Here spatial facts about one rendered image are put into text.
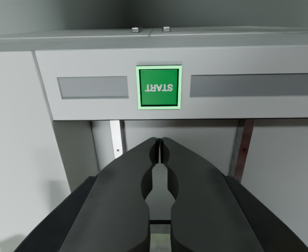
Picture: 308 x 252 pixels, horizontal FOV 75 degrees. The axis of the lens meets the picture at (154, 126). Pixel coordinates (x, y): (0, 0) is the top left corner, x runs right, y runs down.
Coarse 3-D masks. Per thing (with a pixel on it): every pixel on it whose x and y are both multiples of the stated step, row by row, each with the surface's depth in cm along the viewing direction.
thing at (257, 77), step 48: (48, 48) 25; (96, 48) 24; (144, 48) 24; (192, 48) 24; (240, 48) 24; (288, 48) 24; (48, 96) 27; (96, 96) 27; (192, 96) 27; (240, 96) 27; (288, 96) 26
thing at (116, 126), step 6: (114, 120) 40; (120, 120) 42; (114, 126) 41; (120, 126) 42; (114, 132) 42; (120, 132) 42; (114, 138) 42; (120, 138) 42; (114, 144) 43; (120, 144) 43; (114, 150) 44; (120, 150) 44; (114, 156) 45
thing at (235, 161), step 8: (240, 120) 42; (248, 120) 40; (240, 128) 42; (248, 128) 41; (240, 136) 42; (248, 136) 42; (240, 144) 43; (248, 144) 42; (240, 152) 43; (232, 160) 47; (240, 160) 44; (232, 168) 47; (240, 168) 45; (240, 176) 46
